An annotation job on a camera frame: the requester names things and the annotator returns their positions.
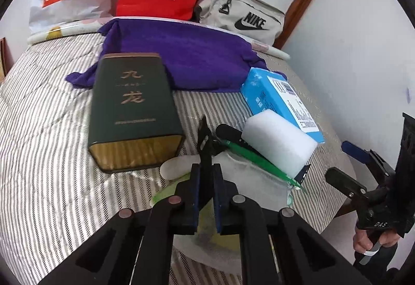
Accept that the grey Nike pouch bag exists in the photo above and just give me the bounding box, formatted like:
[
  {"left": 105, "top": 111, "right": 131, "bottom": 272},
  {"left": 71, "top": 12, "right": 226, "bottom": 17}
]
[{"left": 196, "top": 0, "right": 285, "bottom": 45}]

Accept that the grey striped mattress pad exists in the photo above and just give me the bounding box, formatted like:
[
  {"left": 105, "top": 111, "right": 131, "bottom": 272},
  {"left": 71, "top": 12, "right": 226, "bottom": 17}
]
[{"left": 1, "top": 33, "right": 356, "bottom": 284}]

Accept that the green tissue pack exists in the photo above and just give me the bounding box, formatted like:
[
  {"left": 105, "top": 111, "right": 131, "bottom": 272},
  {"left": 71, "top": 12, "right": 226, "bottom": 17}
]
[{"left": 150, "top": 173, "right": 190, "bottom": 207}]

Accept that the purple towel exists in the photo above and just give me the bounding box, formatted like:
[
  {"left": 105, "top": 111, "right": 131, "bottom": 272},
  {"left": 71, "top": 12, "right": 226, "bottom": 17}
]
[{"left": 65, "top": 17, "right": 288, "bottom": 93}]

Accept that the blue tissue pack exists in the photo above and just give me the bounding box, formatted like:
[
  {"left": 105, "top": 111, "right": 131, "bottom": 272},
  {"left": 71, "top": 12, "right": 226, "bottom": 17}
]
[{"left": 240, "top": 67, "right": 325, "bottom": 144}]

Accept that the yellow zip pouch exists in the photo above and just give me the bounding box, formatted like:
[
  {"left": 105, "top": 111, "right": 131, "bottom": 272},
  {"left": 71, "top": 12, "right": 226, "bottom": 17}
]
[{"left": 197, "top": 203, "right": 243, "bottom": 253}]

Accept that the dark green tin box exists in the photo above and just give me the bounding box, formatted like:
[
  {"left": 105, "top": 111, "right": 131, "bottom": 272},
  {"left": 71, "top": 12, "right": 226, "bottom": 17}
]
[{"left": 87, "top": 53, "right": 185, "bottom": 173}]

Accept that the white foam block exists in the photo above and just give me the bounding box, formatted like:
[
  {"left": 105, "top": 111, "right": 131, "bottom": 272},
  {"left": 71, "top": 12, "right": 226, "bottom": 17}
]
[{"left": 241, "top": 109, "right": 318, "bottom": 178}]

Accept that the rolled floral paper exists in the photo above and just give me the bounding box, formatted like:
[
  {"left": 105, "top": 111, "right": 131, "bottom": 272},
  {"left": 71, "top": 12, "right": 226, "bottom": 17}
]
[{"left": 27, "top": 16, "right": 291, "bottom": 61}]

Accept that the green snack packet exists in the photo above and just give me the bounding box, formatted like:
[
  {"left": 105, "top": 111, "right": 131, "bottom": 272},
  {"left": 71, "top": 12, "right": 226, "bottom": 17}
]
[{"left": 219, "top": 140, "right": 302, "bottom": 190}]

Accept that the patterned book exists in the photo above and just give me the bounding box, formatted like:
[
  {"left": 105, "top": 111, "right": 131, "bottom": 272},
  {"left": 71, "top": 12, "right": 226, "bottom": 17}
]
[{"left": 0, "top": 38, "right": 9, "bottom": 83}]

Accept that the person's right hand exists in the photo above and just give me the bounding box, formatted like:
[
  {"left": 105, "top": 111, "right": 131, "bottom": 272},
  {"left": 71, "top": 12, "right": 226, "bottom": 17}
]
[{"left": 352, "top": 227, "right": 403, "bottom": 255}]

